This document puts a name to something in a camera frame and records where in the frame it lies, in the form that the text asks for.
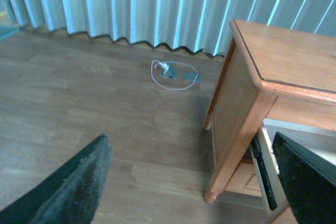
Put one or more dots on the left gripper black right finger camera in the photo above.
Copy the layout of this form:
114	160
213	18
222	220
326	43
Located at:
308	181

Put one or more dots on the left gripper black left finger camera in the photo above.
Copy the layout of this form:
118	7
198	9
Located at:
71	194

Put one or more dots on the wooden drawer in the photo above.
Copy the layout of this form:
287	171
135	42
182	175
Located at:
244	180
316	139

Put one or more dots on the wooden nightstand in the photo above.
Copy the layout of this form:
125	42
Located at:
268	73

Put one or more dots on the open floor socket box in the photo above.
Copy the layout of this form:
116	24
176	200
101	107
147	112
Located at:
169	72

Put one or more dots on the closed floor socket plate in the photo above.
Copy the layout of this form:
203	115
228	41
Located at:
192	77

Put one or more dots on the grey pleated curtain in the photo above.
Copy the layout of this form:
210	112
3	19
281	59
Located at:
198	25

